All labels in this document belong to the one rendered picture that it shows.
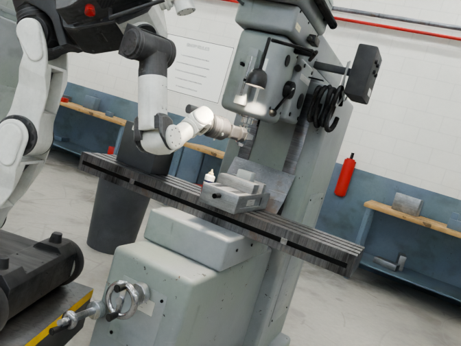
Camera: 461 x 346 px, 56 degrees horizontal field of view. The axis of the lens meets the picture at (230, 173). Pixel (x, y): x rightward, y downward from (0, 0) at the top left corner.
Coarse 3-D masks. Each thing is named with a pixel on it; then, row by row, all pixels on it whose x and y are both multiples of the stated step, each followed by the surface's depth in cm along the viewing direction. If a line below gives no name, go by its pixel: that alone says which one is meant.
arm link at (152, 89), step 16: (144, 80) 131; (160, 80) 132; (144, 96) 131; (160, 96) 132; (144, 112) 131; (160, 112) 131; (144, 128) 132; (160, 128) 130; (176, 128) 135; (176, 144) 134
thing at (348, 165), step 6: (348, 162) 553; (354, 162) 553; (342, 168) 558; (348, 168) 553; (342, 174) 556; (348, 174) 554; (342, 180) 556; (348, 180) 556; (336, 186) 562; (342, 186) 556; (336, 192) 559; (342, 192) 556
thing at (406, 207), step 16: (64, 96) 722; (96, 112) 672; (64, 144) 697; (192, 144) 586; (176, 160) 580; (368, 208) 480; (384, 208) 476; (400, 208) 492; (416, 208) 482; (368, 224) 542; (432, 224) 452; (448, 224) 463; (368, 256) 527; (400, 256) 496; (384, 272) 474; (400, 272) 492; (416, 272) 519; (432, 288) 458; (448, 288) 481
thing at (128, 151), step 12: (132, 132) 194; (120, 144) 197; (132, 144) 194; (120, 156) 197; (132, 156) 193; (144, 156) 190; (156, 156) 187; (168, 156) 194; (144, 168) 189; (156, 168) 190; (168, 168) 196
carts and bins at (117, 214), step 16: (96, 192) 355; (112, 192) 340; (128, 192) 341; (96, 208) 349; (112, 208) 342; (128, 208) 344; (144, 208) 357; (96, 224) 348; (112, 224) 344; (128, 224) 349; (96, 240) 348; (112, 240) 347; (128, 240) 354
